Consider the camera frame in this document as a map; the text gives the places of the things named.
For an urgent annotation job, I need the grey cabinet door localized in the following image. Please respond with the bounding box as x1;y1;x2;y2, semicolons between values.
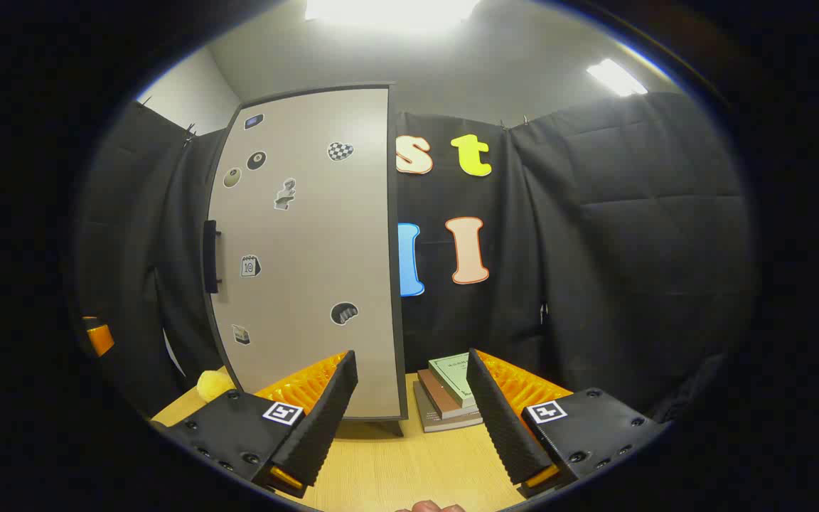
208;87;402;420

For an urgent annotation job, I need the yellow fluffy ball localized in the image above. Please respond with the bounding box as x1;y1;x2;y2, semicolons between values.
196;367;237;404

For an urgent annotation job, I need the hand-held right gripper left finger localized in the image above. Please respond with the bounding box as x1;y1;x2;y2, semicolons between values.
161;350;359;498

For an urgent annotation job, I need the black backdrop cloth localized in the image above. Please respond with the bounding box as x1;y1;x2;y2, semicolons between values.
75;91;755;420

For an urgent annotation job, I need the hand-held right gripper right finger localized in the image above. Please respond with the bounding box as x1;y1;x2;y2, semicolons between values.
465;348;670;498

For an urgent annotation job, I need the black door handle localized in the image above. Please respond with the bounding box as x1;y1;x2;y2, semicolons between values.
202;220;223;294

